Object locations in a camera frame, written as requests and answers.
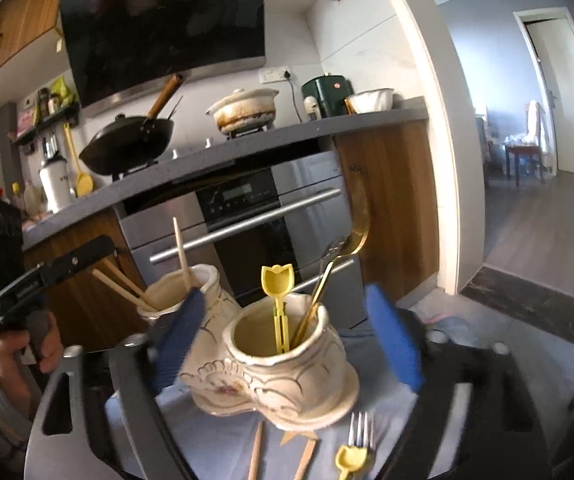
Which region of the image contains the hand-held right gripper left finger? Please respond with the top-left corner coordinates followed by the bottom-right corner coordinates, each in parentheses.
top-left (23, 287), bottom-right (208, 480)

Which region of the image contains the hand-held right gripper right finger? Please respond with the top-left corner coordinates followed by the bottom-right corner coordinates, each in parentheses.
top-left (364, 282), bottom-right (552, 480)

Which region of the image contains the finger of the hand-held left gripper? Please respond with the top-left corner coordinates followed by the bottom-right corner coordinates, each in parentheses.
top-left (36, 235), bottom-right (118, 290)

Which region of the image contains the gold fork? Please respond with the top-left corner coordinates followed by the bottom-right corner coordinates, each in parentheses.
top-left (292, 225), bottom-right (372, 351)

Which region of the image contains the silver fork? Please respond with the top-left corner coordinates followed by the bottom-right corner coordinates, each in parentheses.
top-left (348, 411), bottom-right (377, 466)

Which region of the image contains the cream floral ceramic utensil holder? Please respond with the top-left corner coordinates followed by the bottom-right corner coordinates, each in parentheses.
top-left (136, 264), bottom-right (360, 433)

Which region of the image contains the yellow plastic tulip stick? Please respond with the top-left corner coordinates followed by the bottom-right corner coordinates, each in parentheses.
top-left (335, 445), bottom-right (369, 480)
top-left (260, 264), bottom-right (295, 353)

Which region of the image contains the person's left hand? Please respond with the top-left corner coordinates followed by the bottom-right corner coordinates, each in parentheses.
top-left (0, 312), bottom-right (64, 375)

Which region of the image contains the wooden base cabinet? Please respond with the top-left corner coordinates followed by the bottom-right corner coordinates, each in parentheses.
top-left (0, 210), bottom-right (153, 356)
top-left (334, 120), bottom-right (440, 306)

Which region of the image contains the cluster of condiment jars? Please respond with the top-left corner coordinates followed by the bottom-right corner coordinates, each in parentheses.
top-left (0, 169), bottom-right (43, 221)

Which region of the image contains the white insulated cup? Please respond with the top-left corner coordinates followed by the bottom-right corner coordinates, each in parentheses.
top-left (38, 155), bottom-right (75, 213)

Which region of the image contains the blue cartoon printed cloth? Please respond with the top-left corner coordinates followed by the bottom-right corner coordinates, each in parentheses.
top-left (102, 310), bottom-right (472, 480)

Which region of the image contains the grey stone countertop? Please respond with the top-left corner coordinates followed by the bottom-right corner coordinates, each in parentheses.
top-left (0, 95), bottom-right (429, 261)

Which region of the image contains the stainless steel oven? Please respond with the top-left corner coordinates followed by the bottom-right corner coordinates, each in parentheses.
top-left (117, 150), bottom-right (368, 331)

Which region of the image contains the black gas hob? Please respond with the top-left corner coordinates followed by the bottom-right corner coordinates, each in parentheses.
top-left (110, 127), bottom-right (280, 181)

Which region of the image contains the row of seasoning bottles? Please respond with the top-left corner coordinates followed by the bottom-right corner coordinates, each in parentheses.
top-left (17, 76), bottom-right (78, 131)

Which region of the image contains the white clay pot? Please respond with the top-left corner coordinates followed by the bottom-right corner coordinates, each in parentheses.
top-left (205, 88), bottom-right (279, 135)

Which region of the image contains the wooden upper cabinet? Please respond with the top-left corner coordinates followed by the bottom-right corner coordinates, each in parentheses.
top-left (0, 0), bottom-right (75, 103)

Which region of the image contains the white bowl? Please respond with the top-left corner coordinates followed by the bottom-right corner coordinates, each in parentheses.
top-left (345, 88), bottom-right (395, 114)

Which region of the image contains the black range hood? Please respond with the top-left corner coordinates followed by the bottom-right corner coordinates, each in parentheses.
top-left (58, 0), bottom-right (268, 118)

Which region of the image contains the green kitchen appliance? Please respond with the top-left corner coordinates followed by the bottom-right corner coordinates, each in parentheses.
top-left (301, 74), bottom-right (355, 120)

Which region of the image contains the wooden chair with white cloth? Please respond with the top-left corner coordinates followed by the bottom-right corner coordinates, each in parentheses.
top-left (504, 100), bottom-right (550, 186)

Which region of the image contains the white door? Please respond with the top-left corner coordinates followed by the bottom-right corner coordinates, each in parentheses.
top-left (524, 20), bottom-right (574, 176)

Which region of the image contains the black wok with wooden handle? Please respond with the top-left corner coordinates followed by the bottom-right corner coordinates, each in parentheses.
top-left (78, 74), bottom-right (185, 177)

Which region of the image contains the black wall shelf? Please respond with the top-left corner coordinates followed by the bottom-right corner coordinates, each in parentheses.
top-left (10, 102), bottom-right (80, 153)

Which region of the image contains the black power cord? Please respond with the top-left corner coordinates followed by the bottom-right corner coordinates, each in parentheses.
top-left (285, 74), bottom-right (304, 123)

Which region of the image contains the white wall socket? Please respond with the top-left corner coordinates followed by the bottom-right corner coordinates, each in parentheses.
top-left (258, 66), bottom-right (294, 84)

